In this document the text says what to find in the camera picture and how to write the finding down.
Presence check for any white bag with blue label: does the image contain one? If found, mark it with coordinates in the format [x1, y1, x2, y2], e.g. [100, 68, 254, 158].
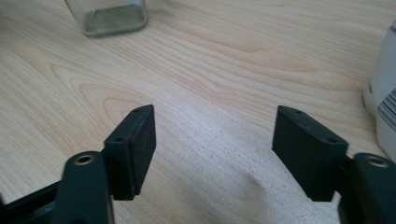
[362, 18, 396, 162]

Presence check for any glass jar with black lid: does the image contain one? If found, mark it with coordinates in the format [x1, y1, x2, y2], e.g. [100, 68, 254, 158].
[64, 0, 149, 38]

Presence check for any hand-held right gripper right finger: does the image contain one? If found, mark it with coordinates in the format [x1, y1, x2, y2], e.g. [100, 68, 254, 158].
[272, 105, 349, 203]

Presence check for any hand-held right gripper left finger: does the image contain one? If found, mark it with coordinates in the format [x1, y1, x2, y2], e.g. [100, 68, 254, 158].
[104, 105, 157, 201]

